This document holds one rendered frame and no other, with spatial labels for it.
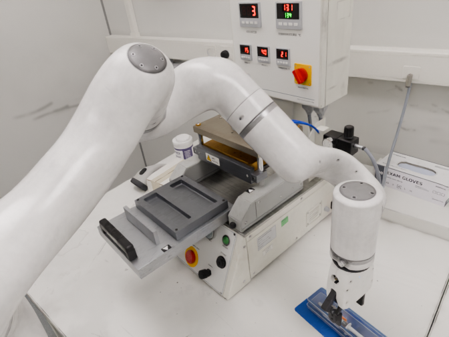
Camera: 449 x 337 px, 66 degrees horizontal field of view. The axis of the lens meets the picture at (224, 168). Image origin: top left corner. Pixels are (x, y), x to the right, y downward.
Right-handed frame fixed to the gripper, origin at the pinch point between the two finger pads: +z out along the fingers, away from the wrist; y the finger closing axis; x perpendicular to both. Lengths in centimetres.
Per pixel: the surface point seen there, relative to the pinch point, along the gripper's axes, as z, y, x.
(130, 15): -50, 34, 173
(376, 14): -48, 67, 43
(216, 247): -2.9, -12.1, 33.1
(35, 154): 14, -38, 186
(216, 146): -23, 2, 48
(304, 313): 8.2, -3.6, 9.1
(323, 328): 8.2, -3.4, 3.4
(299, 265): 8.2, 7.1, 20.8
